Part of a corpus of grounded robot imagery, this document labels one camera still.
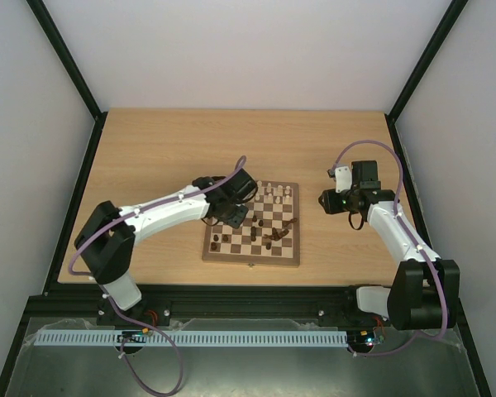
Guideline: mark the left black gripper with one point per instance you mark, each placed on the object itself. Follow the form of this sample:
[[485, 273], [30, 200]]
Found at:
[[236, 221]]

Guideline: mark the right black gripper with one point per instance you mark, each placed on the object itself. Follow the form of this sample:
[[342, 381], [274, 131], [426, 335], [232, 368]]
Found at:
[[363, 184]]

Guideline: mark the wooden chess board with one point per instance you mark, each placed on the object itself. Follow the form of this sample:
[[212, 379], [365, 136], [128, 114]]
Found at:
[[261, 239]]

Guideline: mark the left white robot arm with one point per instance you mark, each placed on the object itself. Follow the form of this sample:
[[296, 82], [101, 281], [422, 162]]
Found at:
[[108, 238]]

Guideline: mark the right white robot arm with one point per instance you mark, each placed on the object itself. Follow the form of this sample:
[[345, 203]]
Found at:
[[425, 289]]

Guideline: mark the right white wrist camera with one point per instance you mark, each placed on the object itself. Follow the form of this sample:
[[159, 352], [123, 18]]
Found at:
[[342, 176]]

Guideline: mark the white slotted cable duct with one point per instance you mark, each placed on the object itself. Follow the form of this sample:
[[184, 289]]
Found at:
[[113, 338]]

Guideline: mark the black aluminium frame rail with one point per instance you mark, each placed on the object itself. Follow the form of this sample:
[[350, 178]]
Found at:
[[203, 301]]

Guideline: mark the right black frame post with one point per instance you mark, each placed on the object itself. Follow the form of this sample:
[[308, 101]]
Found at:
[[442, 31]]

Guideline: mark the black frame post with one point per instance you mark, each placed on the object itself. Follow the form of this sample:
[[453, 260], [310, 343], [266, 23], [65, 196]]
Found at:
[[57, 42], [442, 31]]

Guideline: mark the left black frame post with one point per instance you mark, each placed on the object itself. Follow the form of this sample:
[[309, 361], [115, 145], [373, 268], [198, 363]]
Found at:
[[57, 42]]

